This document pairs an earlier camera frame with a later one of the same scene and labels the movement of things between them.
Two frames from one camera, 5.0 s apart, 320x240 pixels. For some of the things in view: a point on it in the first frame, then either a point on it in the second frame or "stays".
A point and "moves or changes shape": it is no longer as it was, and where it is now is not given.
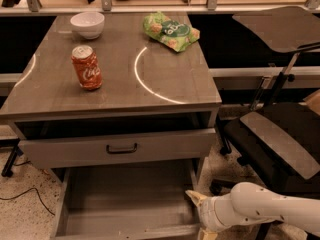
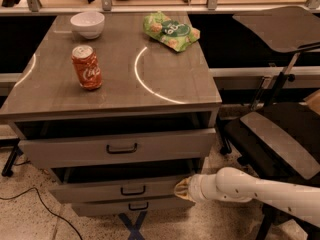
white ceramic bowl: (89, 25) stays
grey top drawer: (120, 148) stays
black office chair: (273, 143) stays
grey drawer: (129, 204) moves or changes shape
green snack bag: (172, 33) stays
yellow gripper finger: (195, 197) to (181, 189)
